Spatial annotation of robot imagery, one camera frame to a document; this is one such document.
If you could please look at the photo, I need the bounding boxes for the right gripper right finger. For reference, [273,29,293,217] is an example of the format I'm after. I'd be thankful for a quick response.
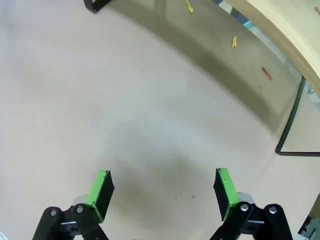
[209,167,293,240]

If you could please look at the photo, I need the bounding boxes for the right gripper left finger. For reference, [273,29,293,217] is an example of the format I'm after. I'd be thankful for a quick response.
[32,169,116,240]

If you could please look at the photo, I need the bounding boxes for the red paper scrap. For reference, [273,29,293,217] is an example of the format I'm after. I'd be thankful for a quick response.
[261,66,273,81]

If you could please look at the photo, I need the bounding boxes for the black-framed wooden shelf rack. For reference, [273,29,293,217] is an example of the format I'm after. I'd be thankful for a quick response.
[83,0,320,157]

